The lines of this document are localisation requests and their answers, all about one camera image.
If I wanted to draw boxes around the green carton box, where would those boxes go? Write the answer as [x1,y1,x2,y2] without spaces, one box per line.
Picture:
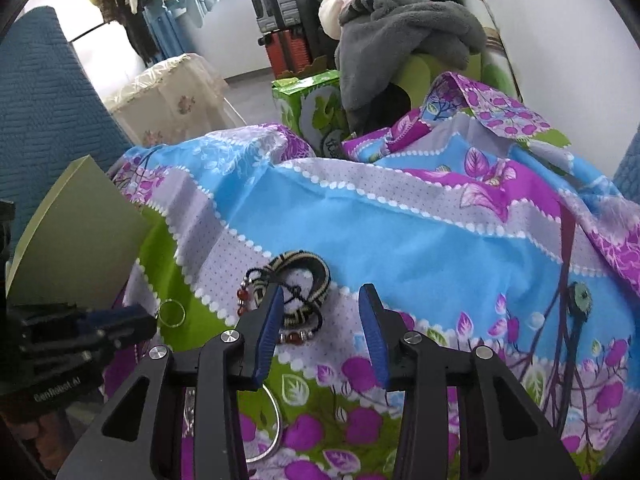
[271,71,357,157]

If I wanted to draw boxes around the teal quilted cushion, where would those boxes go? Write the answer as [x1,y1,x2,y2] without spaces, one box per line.
[612,130,640,202]

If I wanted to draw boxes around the dark patterned hanging garment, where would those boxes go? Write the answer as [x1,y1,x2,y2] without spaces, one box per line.
[99,0,153,58]

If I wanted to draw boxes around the green jade pendant necklace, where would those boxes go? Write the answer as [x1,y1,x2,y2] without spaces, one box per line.
[542,200,596,441]

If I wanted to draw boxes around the teal quilted sofa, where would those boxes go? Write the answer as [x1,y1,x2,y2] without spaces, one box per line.
[0,7,134,261]

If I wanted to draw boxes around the lace covered table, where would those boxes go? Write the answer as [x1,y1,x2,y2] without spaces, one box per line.
[102,53,247,149]

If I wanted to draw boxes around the small silver ring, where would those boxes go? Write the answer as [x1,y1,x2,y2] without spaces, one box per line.
[159,299,187,329]

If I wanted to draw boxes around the grey fleece blanket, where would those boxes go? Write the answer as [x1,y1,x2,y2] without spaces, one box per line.
[334,0,489,134]

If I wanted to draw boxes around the red bead bracelet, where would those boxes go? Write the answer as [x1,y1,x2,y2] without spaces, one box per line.
[236,282,321,345]

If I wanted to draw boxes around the cream fleece cloth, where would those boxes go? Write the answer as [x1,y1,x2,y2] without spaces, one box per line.
[319,0,374,41]

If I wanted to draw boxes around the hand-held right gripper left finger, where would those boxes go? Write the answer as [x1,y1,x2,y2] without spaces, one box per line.
[55,282,286,480]

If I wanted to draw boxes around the silver bangle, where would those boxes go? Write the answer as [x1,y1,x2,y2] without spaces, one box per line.
[244,384,284,464]

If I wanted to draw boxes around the light blue hanging garment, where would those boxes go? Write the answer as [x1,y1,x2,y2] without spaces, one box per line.
[186,0,221,32]

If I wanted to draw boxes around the black and cream woven bracelet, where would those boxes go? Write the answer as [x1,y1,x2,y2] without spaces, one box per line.
[245,250,332,331]

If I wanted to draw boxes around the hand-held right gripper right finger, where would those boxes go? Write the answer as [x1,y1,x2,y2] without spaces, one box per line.
[358,282,584,480]

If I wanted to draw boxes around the striped printed cloth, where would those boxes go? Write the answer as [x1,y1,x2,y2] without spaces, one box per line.
[469,0,524,102]

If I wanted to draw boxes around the pale green box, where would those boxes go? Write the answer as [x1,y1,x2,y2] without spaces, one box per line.
[6,155,153,308]

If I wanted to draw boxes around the red suitcase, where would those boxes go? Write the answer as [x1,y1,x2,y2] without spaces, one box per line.
[259,27,327,81]

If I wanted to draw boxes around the floral printed bedsheet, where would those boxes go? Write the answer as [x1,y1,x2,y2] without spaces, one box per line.
[102,71,640,480]

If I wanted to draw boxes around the blue hanging cloth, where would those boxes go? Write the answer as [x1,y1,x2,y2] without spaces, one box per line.
[144,0,192,64]

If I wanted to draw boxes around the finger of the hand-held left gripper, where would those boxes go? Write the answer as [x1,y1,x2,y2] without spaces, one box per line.
[75,304,159,361]

